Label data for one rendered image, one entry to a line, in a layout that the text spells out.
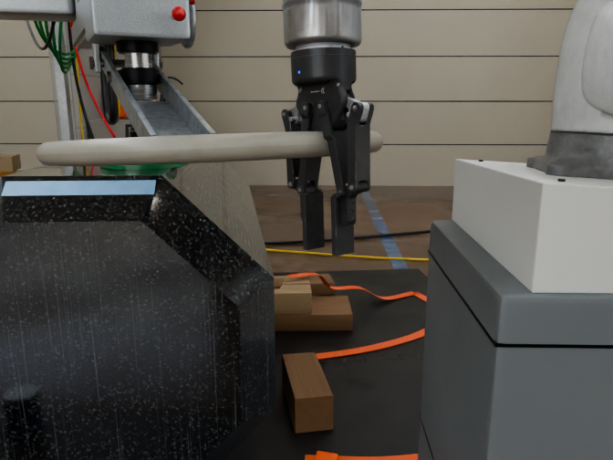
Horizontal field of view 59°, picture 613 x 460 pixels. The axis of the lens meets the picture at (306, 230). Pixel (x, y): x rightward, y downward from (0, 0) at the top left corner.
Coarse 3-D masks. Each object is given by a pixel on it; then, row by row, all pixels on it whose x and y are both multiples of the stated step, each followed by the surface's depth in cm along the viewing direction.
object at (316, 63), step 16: (320, 48) 59; (336, 48) 59; (304, 64) 60; (320, 64) 59; (336, 64) 59; (352, 64) 61; (304, 80) 60; (320, 80) 60; (336, 80) 60; (352, 80) 61; (304, 96) 64; (320, 96) 62; (336, 96) 60; (352, 96) 60; (336, 112) 61; (320, 128) 63; (336, 128) 62
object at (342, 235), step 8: (336, 200) 62; (336, 208) 62; (336, 216) 62; (336, 224) 62; (336, 232) 63; (344, 232) 63; (352, 232) 64; (336, 240) 63; (344, 240) 64; (352, 240) 64; (336, 248) 63; (344, 248) 64; (352, 248) 65
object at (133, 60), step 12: (132, 60) 131; (144, 60) 132; (120, 72) 132; (132, 72) 130; (144, 72) 131; (156, 72) 134; (132, 84) 131; (144, 84) 132; (156, 84) 135; (144, 96) 132; (156, 96) 135
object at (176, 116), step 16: (112, 64) 139; (160, 64) 154; (112, 80) 135; (160, 80) 137; (128, 96) 116; (176, 96) 123; (128, 112) 117; (144, 112) 121; (160, 112) 122; (176, 112) 124; (192, 112) 111; (144, 128) 101; (160, 128) 113; (176, 128) 115; (192, 128) 112; (208, 128) 104
